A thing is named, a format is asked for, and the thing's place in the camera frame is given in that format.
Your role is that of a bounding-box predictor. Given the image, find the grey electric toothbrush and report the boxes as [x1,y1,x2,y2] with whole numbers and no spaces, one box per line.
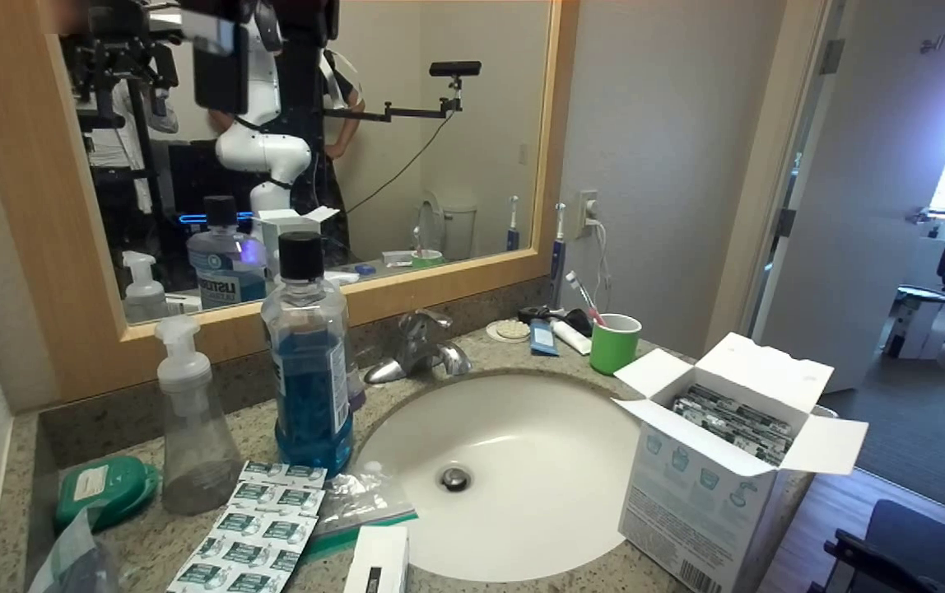
[547,200,574,317]

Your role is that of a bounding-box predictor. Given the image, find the blue mouthwash bottle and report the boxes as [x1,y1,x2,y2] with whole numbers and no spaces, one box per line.
[257,231,358,479]

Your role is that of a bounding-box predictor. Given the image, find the grey door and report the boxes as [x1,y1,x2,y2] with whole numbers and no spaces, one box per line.
[754,0,945,390]

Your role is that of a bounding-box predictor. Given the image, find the white teal cardboard box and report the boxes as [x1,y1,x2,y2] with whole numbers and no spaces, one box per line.
[609,331,873,593]

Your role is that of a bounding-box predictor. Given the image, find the wooden framed mirror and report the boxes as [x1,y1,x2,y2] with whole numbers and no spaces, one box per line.
[0,0,581,415]

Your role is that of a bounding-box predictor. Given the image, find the green cup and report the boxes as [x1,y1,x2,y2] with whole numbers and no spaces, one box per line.
[587,309,644,380]

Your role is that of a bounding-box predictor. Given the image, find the wall power outlet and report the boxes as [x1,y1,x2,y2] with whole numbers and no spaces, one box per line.
[574,187,604,233]

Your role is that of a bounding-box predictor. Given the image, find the white oval sink basin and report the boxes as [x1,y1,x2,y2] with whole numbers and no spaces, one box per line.
[353,369,660,588]

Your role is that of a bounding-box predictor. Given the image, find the black robot table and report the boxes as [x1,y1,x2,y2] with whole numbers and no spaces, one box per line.
[804,497,945,593]

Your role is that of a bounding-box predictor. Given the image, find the white storage box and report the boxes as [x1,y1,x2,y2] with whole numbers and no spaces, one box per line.
[880,282,945,365]

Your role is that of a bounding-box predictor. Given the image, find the clear pump soap bottle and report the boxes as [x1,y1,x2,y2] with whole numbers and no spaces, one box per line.
[151,313,247,516]

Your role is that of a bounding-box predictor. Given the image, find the chrome faucet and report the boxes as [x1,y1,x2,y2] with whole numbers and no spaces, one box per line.
[361,309,469,390]

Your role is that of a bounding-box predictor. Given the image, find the clear plastic wrapper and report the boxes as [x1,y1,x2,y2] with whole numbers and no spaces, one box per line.
[22,511,123,593]

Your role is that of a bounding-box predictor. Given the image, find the green toothbrush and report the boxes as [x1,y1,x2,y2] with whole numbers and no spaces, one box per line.
[308,506,421,558]

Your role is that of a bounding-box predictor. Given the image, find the white charger cable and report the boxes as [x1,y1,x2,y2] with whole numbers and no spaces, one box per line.
[581,219,619,313]

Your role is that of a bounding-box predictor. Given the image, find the green round container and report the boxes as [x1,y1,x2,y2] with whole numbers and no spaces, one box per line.
[48,454,162,538]

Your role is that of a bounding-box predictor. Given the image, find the clear plastic zip bag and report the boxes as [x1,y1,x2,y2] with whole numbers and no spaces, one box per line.
[302,463,421,565]

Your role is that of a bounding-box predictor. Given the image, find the white box with black stripe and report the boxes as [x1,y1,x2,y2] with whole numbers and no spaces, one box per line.
[339,525,416,593]

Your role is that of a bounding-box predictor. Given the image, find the stack of foil packet strips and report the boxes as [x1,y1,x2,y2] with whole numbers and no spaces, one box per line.
[664,382,801,467]

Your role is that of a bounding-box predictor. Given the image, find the black hair tool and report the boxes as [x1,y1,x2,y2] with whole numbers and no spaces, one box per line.
[518,299,596,337]

